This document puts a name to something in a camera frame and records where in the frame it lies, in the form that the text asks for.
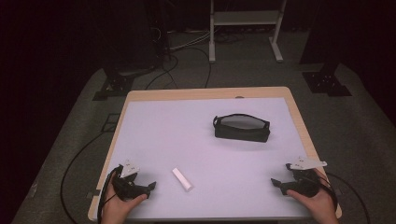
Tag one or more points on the white table mat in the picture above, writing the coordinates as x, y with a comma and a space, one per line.
193, 140

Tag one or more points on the white stick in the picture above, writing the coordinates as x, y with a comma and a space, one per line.
183, 179

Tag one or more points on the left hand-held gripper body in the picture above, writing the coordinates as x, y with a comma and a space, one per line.
124, 188

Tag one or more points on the black stand base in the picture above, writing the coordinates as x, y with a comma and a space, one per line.
113, 85
327, 82

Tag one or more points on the black zipper pouch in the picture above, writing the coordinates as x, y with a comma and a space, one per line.
241, 133

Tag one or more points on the white metal stand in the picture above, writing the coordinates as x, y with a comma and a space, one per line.
246, 18

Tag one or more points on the wooden table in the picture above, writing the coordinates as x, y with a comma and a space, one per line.
202, 92

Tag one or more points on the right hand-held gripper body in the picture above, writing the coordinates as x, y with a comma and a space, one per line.
306, 183

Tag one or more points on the person's right hand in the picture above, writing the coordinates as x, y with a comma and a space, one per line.
322, 207

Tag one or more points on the person's left hand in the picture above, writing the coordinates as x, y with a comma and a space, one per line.
116, 210

